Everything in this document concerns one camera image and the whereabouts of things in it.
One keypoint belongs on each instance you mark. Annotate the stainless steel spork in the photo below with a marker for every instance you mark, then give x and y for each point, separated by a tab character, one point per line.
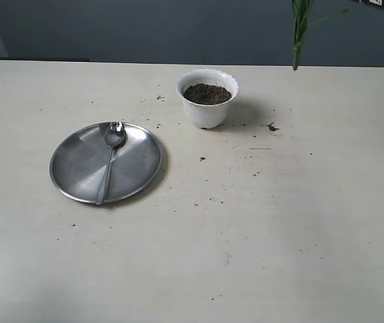
114	136

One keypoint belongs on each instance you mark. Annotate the red artificial flower with stems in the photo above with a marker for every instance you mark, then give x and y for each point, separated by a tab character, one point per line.
301	10

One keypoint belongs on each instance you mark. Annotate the dark brown potting soil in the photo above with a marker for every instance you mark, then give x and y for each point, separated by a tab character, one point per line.
207	94

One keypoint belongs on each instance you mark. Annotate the white scalloped flower pot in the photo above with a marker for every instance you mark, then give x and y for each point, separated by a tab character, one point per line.
206	116

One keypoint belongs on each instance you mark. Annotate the round stainless steel plate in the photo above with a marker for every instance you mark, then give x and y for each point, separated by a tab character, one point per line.
78	164

